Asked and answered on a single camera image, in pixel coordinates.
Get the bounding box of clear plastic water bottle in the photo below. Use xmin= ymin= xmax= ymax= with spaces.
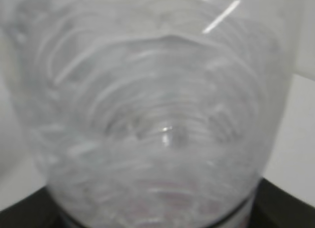
xmin=0 ymin=0 xmax=303 ymax=228

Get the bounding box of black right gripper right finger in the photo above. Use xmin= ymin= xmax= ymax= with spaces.
xmin=249 ymin=179 xmax=315 ymax=228

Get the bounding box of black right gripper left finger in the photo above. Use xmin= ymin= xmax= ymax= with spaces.
xmin=0 ymin=187 xmax=66 ymax=228

